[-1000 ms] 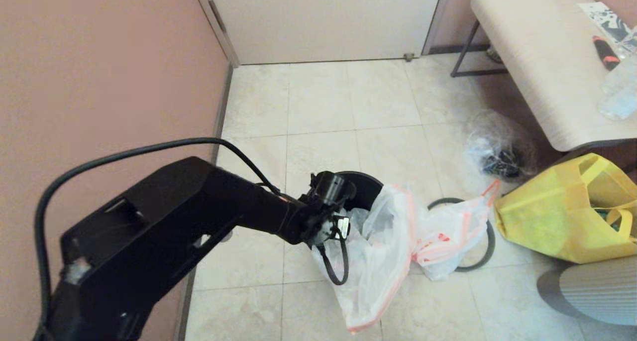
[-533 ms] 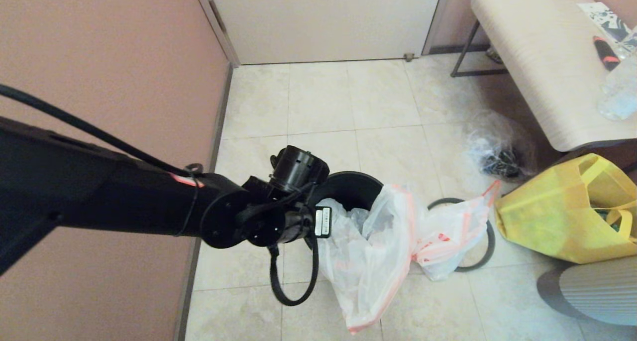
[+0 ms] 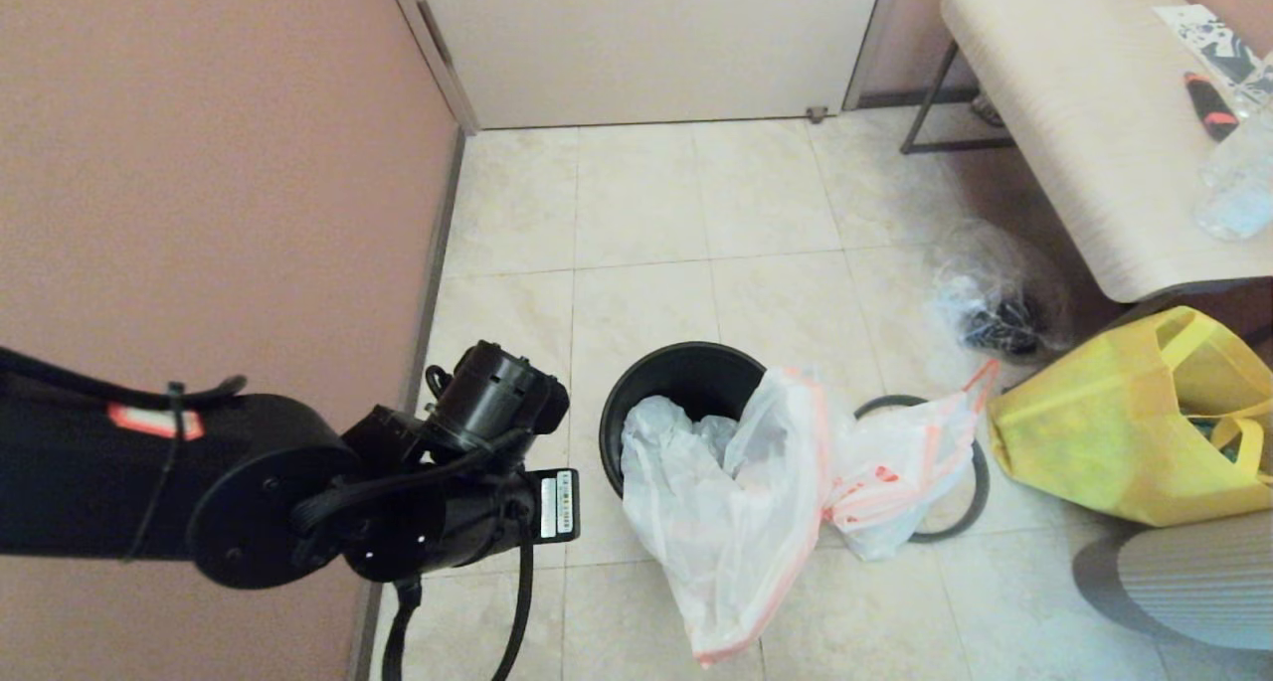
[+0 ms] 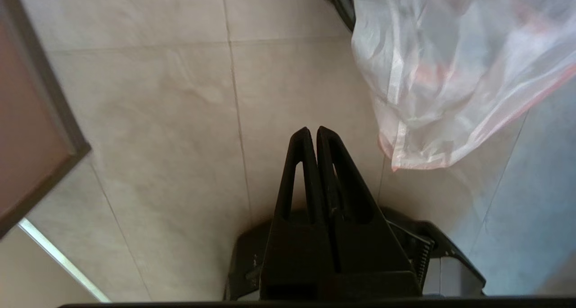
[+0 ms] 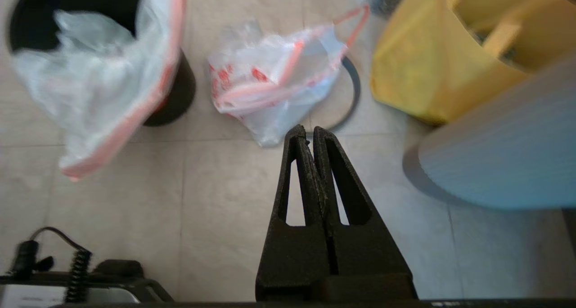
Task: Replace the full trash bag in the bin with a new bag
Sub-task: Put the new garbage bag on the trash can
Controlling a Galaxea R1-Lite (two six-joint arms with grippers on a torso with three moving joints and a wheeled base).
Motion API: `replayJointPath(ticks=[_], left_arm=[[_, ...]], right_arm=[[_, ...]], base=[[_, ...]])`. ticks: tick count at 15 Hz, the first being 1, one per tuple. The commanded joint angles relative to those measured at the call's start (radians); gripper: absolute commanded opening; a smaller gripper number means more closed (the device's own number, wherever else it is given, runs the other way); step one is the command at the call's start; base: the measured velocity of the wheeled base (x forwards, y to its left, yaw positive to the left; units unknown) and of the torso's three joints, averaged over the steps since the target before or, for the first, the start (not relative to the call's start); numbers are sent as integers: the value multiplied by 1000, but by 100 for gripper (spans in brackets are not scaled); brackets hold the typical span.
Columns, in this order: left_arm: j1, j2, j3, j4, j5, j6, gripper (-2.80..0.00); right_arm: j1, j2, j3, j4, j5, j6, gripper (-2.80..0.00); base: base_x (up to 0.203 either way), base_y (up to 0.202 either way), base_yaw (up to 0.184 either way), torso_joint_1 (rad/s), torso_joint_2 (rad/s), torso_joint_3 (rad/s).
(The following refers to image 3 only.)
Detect teal patterned cloth item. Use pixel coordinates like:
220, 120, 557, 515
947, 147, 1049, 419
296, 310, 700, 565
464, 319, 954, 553
1186, 418, 1241, 465

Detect white trash bag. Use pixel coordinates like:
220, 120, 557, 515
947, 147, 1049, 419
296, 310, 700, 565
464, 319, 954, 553
619, 365, 834, 669
818, 359, 1000, 564

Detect black round trash bin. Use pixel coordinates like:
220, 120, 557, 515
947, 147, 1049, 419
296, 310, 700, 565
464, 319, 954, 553
599, 341, 772, 499

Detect grey ribbed round object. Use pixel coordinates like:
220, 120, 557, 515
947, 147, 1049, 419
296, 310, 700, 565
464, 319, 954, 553
1072, 510, 1273, 652

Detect long black left arm cable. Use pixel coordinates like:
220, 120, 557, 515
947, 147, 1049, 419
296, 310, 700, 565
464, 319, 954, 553
0, 346, 249, 412

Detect black white printed paper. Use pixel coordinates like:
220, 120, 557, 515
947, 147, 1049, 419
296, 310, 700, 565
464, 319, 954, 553
1156, 3, 1273, 100

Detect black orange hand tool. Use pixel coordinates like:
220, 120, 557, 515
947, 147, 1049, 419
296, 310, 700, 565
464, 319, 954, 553
1183, 70, 1242, 144

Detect beige wood-grain bench top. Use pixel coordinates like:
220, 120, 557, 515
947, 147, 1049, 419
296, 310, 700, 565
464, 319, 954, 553
940, 0, 1273, 304

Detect beige wooden bench table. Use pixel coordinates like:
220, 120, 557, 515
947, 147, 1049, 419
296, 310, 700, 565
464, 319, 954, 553
900, 41, 1273, 338

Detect short black left wrist cable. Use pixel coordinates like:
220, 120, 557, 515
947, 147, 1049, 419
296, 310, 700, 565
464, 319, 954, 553
381, 522, 537, 681

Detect yellow fabric tote bag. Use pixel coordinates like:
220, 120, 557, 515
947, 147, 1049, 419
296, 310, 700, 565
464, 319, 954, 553
987, 305, 1273, 528

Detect grey bin rim ring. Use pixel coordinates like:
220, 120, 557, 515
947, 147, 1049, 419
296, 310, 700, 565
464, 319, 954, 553
853, 395, 992, 545

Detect clear plastic bag black contents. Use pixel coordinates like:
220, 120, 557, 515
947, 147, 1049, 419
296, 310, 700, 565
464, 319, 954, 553
930, 220, 1071, 362

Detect beige door frame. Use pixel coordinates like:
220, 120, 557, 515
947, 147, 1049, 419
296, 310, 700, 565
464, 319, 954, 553
383, 0, 481, 135

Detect clear plastic water bottle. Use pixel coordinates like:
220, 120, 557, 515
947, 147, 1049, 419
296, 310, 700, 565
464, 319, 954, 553
1193, 101, 1273, 243

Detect white door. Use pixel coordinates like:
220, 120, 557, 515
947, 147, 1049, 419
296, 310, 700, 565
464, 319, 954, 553
411, 0, 888, 129

